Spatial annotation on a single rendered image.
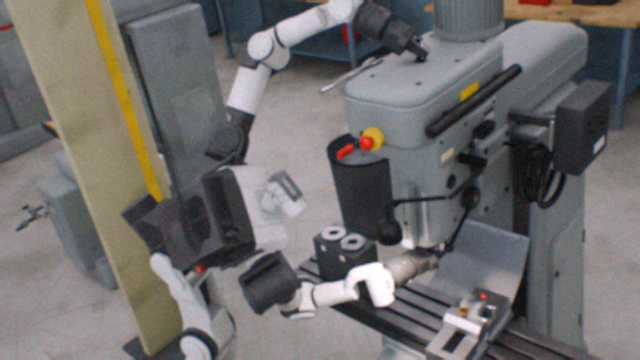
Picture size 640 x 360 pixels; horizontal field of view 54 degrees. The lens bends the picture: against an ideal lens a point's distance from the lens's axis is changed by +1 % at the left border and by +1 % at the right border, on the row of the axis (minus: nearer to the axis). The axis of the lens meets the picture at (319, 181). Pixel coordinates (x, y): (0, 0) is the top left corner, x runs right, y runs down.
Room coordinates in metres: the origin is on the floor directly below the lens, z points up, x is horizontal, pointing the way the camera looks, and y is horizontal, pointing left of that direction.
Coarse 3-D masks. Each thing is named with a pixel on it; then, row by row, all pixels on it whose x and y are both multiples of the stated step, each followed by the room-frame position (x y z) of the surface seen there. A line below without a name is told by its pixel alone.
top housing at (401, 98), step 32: (384, 64) 1.62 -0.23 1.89; (416, 64) 1.58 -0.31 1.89; (448, 64) 1.54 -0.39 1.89; (480, 64) 1.57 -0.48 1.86; (352, 96) 1.50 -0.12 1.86; (384, 96) 1.43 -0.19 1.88; (416, 96) 1.39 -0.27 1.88; (448, 96) 1.46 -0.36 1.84; (352, 128) 1.51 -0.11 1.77; (384, 128) 1.43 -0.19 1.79; (416, 128) 1.38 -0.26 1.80; (448, 128) 1.46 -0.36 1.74
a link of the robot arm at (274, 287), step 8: (272, 272) 1.36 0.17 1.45; (280, 272) 1.35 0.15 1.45; (256, 280) 1.36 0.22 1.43; (264, 280) 1.35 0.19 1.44; (272, 280) 1.34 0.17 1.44; (280, 280) 1.34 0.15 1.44; (288, 280) 1.34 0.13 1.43; (248, 288) 1.34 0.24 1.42; (256, 288) 1.33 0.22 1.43; (264, 288) 1.33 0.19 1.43; (272, 288) 1.32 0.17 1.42; (280, 288) 1.33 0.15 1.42; (288, 288) 1.33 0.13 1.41; (256, 296) 1.31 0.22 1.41; (264, 296) 1.31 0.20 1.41; (272, 296) 1.32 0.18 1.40; (280, 296) 1.32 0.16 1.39; (288, 296) 1.36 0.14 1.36; (264, 304) 1.31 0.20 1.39; (272, 304) 1.32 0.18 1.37; (280, 304) 1.38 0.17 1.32
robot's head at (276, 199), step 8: (288, 184) 1.48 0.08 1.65; (272, 192) 1.50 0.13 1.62; (280, 192) 1.46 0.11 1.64; (296, 192) 1.47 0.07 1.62; (272, 200) 1.48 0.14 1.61; (280, 200) 1.46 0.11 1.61; (288, 200) 1.45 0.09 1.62; (304, 200) 1.46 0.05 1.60; (272, 208) 1.47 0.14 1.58; (280, 208) 1.48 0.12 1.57; (288, 208) 1.44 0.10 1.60; (296, 208) 1.44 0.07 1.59; (304, 208) 1.44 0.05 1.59
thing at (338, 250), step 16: (336, 224) 1.98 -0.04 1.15; (320, 240) 1.90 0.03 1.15; (336, 240) 1.87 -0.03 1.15; (352, 240) 1.85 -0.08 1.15; (368, 240) 1.85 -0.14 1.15; (320, 256) 1.90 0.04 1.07; (336, 256) 1.82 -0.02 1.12; (352, 256) 1.77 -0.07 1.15; (368, 256) 1.79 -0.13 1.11; (320, 272) 1.91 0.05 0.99; (336, 272) 1.83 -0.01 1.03
